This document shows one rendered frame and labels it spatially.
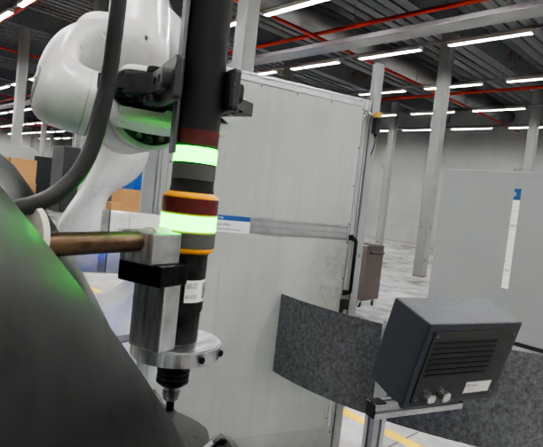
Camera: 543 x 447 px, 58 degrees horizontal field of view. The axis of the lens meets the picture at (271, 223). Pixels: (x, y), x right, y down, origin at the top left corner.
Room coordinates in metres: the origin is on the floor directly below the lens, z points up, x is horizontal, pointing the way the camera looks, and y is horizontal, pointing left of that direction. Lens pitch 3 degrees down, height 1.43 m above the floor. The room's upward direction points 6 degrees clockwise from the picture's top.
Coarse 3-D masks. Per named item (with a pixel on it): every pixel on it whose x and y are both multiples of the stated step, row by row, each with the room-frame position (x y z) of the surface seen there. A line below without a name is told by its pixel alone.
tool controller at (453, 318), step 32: (416, 320) 0.93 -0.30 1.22; (448, 320) 0.94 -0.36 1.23; (480, 320) 0.97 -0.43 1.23; (512, 320) 1.01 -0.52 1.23; (384, 352) 1.00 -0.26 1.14; (416, 352) 0.92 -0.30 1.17; (448, 352) 0.94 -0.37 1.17; (480, 352) 0.98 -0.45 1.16; (384, 384) 0.99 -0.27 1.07; (416, 384) 0.93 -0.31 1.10; (448, 384) 0.97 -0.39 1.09; (480, 384) 1.02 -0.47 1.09
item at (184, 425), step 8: (176, 416) 0.57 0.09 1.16; (184, 416) 0.61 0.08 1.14; (176, 424) 0.53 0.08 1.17; (184, 424) 0.55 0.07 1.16; (192, 424) 0.56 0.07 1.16; (200, 424) 0.59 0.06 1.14; (184, 432) 0.51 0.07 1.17; (192, 432) 0.52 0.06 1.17; (200, 432) 0.53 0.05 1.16; (184, 440) 0.47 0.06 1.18; (192, 440) 0.48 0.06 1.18; (200, 440) 0.49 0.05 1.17; (208, 440) 0.51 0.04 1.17
